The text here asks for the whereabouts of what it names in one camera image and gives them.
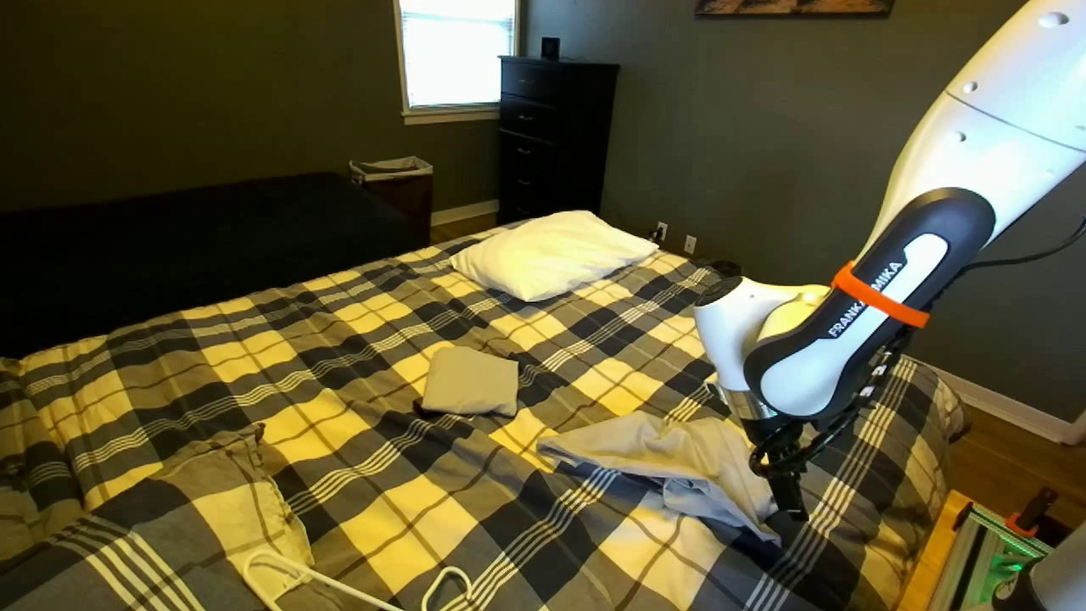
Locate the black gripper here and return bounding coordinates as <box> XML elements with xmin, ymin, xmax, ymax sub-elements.
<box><xmin>743</xmin><ymin>416</ymin><xmax>831</xmax><ymax>518</ymax></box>

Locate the light blue grey pillowcase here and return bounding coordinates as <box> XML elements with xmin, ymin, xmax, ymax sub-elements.
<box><xmin>541</xmin><ymin>413</ymin><xmax>779</xmax><ymax>542</ymax></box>

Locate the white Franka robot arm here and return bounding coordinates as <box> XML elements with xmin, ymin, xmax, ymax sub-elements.
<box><xmin>695</xmin><ymin>0</ymin><xmax>1086</xmax><ymax>517</ymax></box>

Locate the green tool by bed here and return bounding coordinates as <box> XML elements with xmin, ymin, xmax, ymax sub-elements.
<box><xmin>930</xmin><ymin>490</ymin><xmax>1081</xmax><ymax>611</ymax></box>

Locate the white pillow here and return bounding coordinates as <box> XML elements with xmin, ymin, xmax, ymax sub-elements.
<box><xmin>450</xmin><ymin>209</ymin><xmax>660</xmax><ymax>303</ymax></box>

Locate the folded grey cloth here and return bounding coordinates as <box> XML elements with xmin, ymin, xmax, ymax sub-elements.
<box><xmin>422</xmin><ymin>346</ymin><xmax>518</xmax><ymax>413</ymax></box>

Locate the white hanger hook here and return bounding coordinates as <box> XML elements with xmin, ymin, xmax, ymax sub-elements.
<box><xmin>419</xmin><ymin>566</ymin><xmax>476</xmax><ymax>611</ymax></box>

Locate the black tall dresser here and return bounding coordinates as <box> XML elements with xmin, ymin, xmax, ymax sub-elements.
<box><xmin>500</xmin><ymin>58</ymin><xmax>619</xmax><ymax>219</ymax></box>

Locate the dark wooden nightstand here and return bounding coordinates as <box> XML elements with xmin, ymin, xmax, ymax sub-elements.
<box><xmin>348</xmin><ymin>157</ymin><xmax>436</xmax><ymax>244</ymax></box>

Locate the small dark object on dresser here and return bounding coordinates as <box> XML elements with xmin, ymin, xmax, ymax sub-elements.
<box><xmin>541</xmin><ymin>37</ymin><xmax>561</xmax><ymax>62</ymax></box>

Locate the yellow grey plaid comforter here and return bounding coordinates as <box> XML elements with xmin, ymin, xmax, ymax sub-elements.
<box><xmin>0</xmin><ymin>249</ymin><xmax>960</xmax><ymax>611</ymax></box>

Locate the white plastic hanger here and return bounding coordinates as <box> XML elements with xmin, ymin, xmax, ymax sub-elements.
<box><xmin>242</xmin><ymin>549</ymin><xmax>402</xmax><ymax>611</ymax></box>

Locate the bright window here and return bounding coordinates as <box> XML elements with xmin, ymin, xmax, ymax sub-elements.
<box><xmin>394</xmin><ymin>0</ymin><xmax>518</xmax><ymax>124</ymax></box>

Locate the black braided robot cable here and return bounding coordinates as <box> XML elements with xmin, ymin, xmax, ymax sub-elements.
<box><xmin>750</xmin><ymin>216</ymin><xmax>1086</xmax><ymax>480</ymax></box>

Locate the framed wall picture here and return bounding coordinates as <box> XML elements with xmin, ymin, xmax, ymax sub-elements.
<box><xmin>695</xmin><ymin>0</ymin><xmax>895</xmax><ymax>16</ymax></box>

